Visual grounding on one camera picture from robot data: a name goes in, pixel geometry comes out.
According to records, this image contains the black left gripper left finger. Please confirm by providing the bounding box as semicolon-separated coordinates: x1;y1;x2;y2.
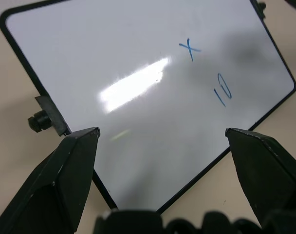
0;127;101;234

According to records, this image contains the black whiteboard stand knob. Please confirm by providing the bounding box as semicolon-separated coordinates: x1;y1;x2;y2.
251;0;267;18
27;95;71;137

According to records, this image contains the black-framed whiteboard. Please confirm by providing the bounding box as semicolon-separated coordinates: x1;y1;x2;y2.
0;0;296;215

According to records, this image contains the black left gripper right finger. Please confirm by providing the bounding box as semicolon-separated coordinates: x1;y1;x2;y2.
224;127;296;230

